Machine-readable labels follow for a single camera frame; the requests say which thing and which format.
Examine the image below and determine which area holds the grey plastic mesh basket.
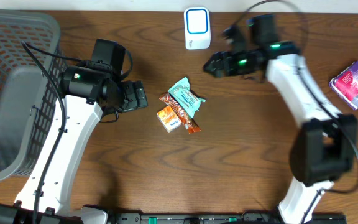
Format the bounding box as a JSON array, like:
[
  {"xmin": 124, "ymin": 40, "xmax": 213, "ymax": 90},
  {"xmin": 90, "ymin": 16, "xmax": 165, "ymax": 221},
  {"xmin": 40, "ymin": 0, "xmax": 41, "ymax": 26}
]
[{"xmin": 0, "ymin": 10, "xmax": 67, "ymax": 181}]

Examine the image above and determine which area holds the red brown snack bar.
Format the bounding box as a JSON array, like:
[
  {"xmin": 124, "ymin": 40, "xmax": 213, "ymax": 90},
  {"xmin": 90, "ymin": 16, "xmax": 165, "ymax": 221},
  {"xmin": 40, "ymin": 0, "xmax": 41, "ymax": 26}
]
[{"xmin": 159, "ymin": 92, "xmax": 201, "ymax": 134}]

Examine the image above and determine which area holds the purple sanitary pad pack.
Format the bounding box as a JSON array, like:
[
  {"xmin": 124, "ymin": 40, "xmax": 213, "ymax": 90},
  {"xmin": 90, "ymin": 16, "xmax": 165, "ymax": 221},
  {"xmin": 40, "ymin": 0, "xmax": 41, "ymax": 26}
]
[{"xmin": 329, "ymin": 60, "xmax": 358, "ymax": 110}]

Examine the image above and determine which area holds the teal wet wipes pack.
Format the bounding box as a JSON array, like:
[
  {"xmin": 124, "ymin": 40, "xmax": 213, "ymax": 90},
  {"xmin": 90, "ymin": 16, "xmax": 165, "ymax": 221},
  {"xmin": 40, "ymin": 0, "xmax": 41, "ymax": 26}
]
[{"xmin": 168, "ymin": 77, "xmax": 206, "ymax": 118}]

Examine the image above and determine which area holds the orange tissue pack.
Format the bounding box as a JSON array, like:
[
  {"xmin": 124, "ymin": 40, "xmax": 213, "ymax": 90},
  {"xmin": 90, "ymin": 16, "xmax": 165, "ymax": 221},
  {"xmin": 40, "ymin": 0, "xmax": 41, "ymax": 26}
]
[{"xmin": 157, "ymin": 106, "xmax": 181, "ymax": 133}]

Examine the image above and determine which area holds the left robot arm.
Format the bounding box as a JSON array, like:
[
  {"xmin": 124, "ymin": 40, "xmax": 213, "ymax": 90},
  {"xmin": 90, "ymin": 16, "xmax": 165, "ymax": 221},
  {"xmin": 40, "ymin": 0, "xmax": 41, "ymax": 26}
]
[{"xmin": 0, "ymin": 39, "xmax": 148, "ymax": 224}]

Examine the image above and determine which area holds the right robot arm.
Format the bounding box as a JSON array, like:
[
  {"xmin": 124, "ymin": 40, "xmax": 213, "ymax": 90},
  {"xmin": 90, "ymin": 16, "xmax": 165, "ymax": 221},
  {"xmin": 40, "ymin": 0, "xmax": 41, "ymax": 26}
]
[{"xmin": 203, "ymin": 14, "xmax": 358, "ymax": 223}]

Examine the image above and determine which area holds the white barcode scanner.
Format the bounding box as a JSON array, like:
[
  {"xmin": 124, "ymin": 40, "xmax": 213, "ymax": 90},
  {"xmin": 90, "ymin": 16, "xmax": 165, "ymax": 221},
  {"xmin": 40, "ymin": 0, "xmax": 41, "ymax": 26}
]
[{"xmin": 183, "ymin": 7, "xmax": 211, "ymax": 50}]

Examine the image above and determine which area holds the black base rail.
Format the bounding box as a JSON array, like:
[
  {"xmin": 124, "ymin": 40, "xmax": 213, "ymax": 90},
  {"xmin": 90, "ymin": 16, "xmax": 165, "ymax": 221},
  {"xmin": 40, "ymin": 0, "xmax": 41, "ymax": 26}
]
[{"xmin": 82, "ymin": 203, "xmax": 347, "ymax": 224}]

